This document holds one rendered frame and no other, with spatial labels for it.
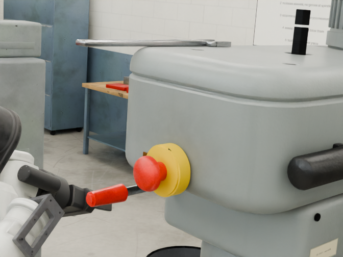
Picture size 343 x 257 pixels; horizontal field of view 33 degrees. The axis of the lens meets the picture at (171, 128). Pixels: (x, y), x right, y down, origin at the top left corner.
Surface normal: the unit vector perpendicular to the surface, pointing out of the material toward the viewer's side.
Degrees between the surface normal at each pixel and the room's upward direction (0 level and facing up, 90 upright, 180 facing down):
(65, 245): 0
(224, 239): 90
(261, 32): 90
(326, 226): 90
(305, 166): 90
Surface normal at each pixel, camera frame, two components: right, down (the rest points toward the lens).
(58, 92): 0.68, 0.21
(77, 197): 0.86, -0.18
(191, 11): -0.73, 0.10
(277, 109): 0.06, 0.22
